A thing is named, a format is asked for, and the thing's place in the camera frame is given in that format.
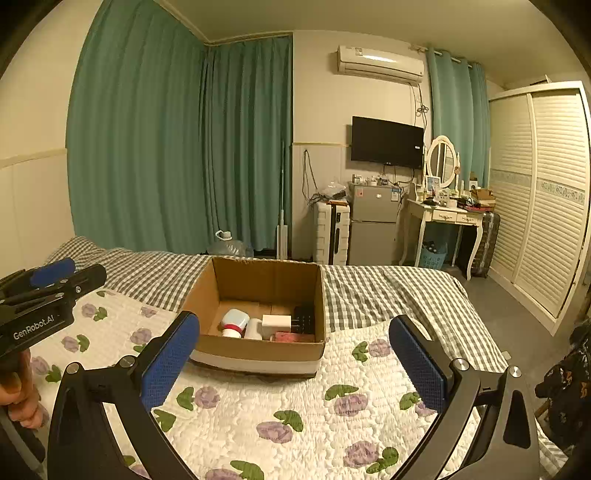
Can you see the pink engraved compact mirror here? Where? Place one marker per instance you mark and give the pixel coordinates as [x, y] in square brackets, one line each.
[292, 337]

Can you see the person's left hand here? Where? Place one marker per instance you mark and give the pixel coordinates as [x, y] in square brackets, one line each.
[20, 396]

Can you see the teal left curtain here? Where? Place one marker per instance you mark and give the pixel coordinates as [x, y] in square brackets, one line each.
[170, 140]

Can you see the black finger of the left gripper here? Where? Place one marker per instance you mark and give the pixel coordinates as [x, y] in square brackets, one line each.
[83, 281]

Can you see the grey small fridge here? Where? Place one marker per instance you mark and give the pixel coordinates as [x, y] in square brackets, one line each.
[375, 212]

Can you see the white charger plug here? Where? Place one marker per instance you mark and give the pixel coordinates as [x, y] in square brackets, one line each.
[272, 323]

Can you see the white oval vanity mirror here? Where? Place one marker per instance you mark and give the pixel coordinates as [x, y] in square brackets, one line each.
[443, 161]

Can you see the white dressing table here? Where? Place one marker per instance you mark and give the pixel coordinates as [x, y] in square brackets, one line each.
[444, 225]

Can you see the brown cardboard box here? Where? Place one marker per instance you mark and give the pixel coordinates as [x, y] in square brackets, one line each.
[259, 316]

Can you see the white louvred wardrobe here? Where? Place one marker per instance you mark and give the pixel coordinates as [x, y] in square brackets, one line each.
[539, 172]

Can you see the teal curtain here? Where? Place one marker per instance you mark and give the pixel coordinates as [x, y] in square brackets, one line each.
[460, 110]
[170, 140]

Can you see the white bottle red cap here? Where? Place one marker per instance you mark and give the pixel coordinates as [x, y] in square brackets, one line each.
[233, 323]

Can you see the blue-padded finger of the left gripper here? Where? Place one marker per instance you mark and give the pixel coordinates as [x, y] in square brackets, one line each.
[52, 273]

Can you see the white air conditioner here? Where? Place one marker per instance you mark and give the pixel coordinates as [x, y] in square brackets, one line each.
[380, 64]

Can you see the black wall television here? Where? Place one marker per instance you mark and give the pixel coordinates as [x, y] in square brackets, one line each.
[387, 143]

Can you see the dark suitcase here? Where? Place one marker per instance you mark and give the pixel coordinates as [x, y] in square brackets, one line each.
[484, 255]

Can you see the clear water jug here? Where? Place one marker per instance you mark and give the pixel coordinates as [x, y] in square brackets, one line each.
[225, 244]

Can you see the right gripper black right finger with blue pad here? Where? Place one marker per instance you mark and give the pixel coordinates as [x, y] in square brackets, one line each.
[505, 445]

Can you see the blue laundry basket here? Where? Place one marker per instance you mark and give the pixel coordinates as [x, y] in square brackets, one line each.
[433, 255]

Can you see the black rectangular power bank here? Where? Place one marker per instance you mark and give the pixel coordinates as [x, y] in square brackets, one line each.
[303, 320]

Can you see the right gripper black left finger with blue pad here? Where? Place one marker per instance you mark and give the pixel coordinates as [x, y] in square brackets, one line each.
[81, 443]

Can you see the teal right curtain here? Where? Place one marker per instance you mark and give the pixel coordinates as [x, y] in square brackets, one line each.
[460, 110]

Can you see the white suitcase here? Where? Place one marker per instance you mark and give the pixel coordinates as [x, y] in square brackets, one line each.
[331, 244]

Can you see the grey checked bed sheet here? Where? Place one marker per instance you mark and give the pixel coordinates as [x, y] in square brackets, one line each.
[369, 295]

